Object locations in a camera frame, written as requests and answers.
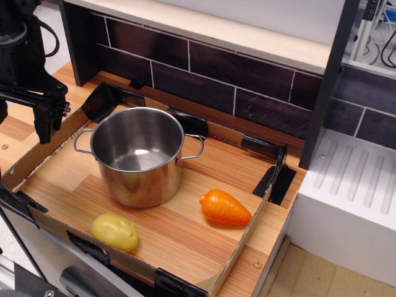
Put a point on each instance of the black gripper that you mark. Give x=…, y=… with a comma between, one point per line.
x=47, y=96

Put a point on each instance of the stainless steel pot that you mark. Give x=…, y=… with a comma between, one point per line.
x=139, y=152

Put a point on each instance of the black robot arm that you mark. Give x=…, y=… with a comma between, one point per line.
x=24, y=79

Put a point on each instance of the cardboard fence with black tape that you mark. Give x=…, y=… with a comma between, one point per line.
x=60, y=185

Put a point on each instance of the yellow plastic potato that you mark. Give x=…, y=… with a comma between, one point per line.
x=116, y=231

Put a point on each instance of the orange plastic carrot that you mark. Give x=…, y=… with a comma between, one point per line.
x=220, y=207

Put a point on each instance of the white sink drainboard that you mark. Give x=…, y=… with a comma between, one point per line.
x=345, y=208

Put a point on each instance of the silver oven handle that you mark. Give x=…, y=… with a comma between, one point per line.
x=84, y=284

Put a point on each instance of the wooden shelf with grey frame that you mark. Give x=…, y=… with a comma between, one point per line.
x=265, y=84

